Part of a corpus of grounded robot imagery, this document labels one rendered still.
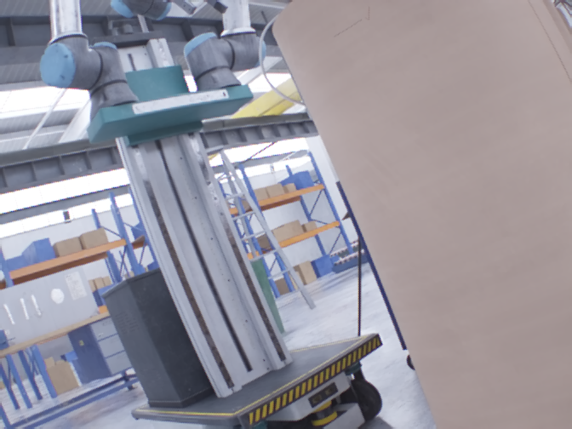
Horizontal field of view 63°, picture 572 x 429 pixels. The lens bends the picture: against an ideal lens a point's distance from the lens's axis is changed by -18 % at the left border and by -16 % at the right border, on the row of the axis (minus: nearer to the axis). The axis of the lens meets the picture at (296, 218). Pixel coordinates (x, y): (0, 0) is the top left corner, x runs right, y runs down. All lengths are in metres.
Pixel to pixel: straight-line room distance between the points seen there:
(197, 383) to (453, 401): 1.32
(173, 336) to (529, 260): 1.51
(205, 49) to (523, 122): 1.57
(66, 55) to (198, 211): 0.82
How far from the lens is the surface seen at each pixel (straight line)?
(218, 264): 2.04
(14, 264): 8.96
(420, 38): 0.78
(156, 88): 2.10
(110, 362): 5.13
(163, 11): 1.78
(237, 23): 2.24
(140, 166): 1.97
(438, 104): 0.77
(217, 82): 2.04
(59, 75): 1.73
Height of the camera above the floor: 0.69
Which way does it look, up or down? 4 degrees up
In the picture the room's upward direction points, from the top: 23 degrees counter-clockwise
